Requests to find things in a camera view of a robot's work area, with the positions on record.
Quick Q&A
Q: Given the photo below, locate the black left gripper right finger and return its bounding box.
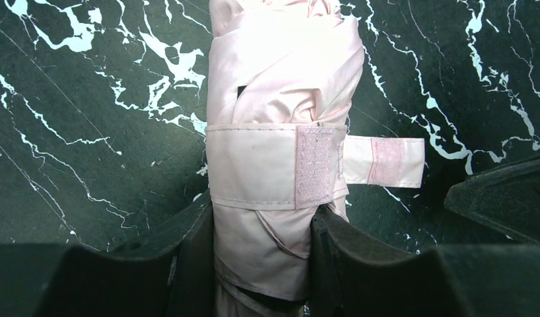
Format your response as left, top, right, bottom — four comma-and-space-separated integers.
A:
308, 206, 540, 316

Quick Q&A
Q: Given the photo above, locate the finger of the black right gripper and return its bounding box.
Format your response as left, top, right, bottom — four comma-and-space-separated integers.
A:
444, 155, 540, 244

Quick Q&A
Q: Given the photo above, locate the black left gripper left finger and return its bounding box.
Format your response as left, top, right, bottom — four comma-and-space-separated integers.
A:
0, 193, 215, 316

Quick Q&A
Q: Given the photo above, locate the black and pink folding umbrella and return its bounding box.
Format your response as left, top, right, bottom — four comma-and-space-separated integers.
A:
205, 1, 425, 316

